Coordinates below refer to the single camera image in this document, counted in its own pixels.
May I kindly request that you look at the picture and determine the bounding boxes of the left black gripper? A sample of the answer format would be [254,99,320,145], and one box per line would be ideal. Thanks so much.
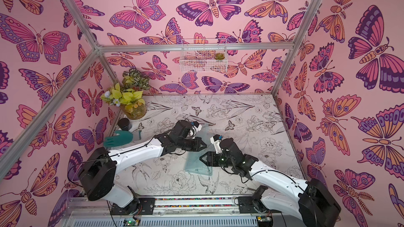
[177,138,208,152]

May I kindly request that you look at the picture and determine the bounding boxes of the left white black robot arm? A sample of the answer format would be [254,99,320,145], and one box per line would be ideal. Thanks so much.
[78,120,207,215]

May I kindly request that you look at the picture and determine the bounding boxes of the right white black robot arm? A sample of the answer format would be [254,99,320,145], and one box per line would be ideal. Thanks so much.
[200,135,341,227]

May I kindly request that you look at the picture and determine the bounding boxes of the yellow-green flower vase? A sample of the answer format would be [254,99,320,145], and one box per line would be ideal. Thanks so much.
[101,83,147,120]

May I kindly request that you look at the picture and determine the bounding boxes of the teal rubber glove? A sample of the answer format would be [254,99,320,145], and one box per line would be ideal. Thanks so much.
[103,130,133,148]

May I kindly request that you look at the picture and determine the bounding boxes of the small black cup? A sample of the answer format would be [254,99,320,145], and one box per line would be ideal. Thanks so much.
[117,118,132,131]

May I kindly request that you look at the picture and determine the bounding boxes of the small succulent in basket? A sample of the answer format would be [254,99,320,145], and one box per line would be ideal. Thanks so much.
[214,53,226,61]

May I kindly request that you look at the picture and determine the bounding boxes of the striped leaf potted plant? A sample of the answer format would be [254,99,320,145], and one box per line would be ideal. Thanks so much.
[122,68,150,91]

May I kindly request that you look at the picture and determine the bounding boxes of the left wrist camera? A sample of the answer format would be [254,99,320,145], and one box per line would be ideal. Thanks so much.
[190,121,202,137]

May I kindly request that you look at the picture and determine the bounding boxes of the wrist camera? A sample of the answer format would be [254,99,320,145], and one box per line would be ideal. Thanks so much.
[210,135,223,154]
[190,121,202,137]

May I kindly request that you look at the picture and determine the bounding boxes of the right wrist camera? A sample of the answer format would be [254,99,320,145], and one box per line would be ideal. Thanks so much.
[210,135,223,154]

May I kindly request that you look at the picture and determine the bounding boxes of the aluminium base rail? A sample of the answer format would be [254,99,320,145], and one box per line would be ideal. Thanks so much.
[59,194,335,227]

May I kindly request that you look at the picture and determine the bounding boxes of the white wire wall basket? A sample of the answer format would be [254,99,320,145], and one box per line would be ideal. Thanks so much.
[178,38,228,74]

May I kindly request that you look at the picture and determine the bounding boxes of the aluminium frame bars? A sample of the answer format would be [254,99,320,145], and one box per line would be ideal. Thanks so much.
[1,0,323,178]

